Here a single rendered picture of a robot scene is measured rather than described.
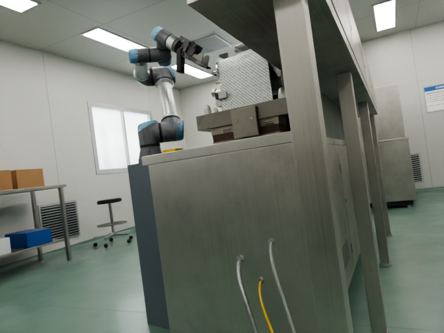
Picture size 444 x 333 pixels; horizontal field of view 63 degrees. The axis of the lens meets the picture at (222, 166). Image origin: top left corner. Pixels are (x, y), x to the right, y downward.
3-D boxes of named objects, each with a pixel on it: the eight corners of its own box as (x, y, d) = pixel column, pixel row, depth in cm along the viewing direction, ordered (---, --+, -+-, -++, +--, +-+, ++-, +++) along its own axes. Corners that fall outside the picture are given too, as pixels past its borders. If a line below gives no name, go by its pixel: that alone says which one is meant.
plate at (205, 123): (215, 132, 162) (213, 119, 162) (302, 115, 144) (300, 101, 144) (197, 131, 147) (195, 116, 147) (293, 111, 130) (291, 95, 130)
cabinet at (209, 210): (306, 236, 377) (295, 156, 379) (371, 234, 349) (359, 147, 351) (173, 369, 150) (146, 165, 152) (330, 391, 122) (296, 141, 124)
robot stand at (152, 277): (147, 324, 202) (127, 165, 203) (173, 310, 217) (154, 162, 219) (171, 330, 189) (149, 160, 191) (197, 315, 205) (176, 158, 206)
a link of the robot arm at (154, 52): (150, 59, 193) (148, 41, 185) (171, 58, 196) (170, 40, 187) (151, 69, 189) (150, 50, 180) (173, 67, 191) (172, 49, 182)
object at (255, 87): (225, 120, 164) (220, 80, 164) (274, 110, 154) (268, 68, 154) (224, 120, 163) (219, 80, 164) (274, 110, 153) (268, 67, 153)
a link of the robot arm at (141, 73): (131, 71, 229) (126, 42, 181) (149, 70, 231) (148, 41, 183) (134, 89, 229) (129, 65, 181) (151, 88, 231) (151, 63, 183)
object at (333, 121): (353, 143, 352) (350, 119, 352) (357, 143, 350) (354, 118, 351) (300, 135, 150) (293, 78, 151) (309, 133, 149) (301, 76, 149)
